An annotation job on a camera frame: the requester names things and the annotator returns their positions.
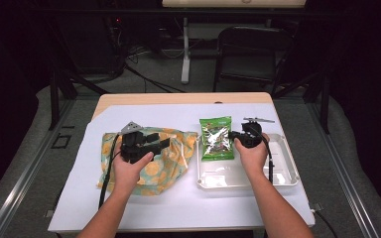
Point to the black folding chair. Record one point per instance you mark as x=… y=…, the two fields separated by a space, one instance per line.
x=254 y=43

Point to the white table sheet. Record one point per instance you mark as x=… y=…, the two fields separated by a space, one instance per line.
x=178 y=114

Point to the white desk leg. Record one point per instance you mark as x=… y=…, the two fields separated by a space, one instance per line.
x=186 y=59

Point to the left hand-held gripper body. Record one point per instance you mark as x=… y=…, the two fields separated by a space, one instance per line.
x=132 y=145

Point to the green snack packet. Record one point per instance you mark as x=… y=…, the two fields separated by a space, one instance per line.
x=216 y=139

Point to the aluminium floor rail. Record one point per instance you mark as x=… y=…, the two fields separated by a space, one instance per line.
x=344 y=175
x=23 y=178

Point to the black metal stand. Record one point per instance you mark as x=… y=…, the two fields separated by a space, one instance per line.
x=324 y=102
x=54 y=99

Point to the person's left hand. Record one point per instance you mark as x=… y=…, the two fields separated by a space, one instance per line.
x=125 y=175

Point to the white plastic tray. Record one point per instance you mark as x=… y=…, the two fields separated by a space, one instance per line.
x=284 y=158

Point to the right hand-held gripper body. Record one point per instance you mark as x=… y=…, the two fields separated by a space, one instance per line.
x=252 y=135

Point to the person's right hand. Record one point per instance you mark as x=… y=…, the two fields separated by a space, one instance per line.
x=253 y=158

